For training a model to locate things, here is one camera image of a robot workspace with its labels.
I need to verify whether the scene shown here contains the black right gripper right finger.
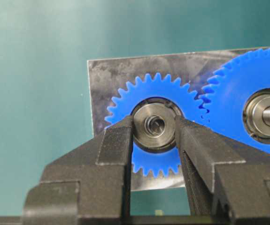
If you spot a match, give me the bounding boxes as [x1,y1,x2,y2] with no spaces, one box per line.
[175,116,270,225]

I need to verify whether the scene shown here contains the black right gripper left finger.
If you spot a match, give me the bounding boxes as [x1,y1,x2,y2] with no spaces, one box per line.
[22,116,133,225]

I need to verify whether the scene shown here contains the metal washer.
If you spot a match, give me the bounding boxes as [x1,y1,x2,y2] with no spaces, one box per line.
[131,97,182,154]

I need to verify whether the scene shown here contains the metal shaft with bearing upper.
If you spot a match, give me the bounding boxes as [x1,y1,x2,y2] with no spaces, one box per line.
[243,89,270,144]

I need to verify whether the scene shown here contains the metal shaft with bearing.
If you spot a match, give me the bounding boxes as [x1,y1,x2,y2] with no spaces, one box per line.
[243,89,270,144]
[144,115,165,137]

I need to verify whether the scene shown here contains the metal shaft with bearing lower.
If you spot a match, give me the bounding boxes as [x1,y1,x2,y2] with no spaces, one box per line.
[144,115,165,137]

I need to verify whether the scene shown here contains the small blue plastic gear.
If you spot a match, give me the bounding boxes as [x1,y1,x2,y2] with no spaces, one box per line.
[105,73,205,177]

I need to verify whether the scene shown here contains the large blue plastic gear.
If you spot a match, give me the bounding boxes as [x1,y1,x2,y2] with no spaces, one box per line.
[199,48,270,153]

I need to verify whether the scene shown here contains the grey metal base plate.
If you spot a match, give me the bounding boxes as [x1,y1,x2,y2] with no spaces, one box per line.
[87,48,270,192]

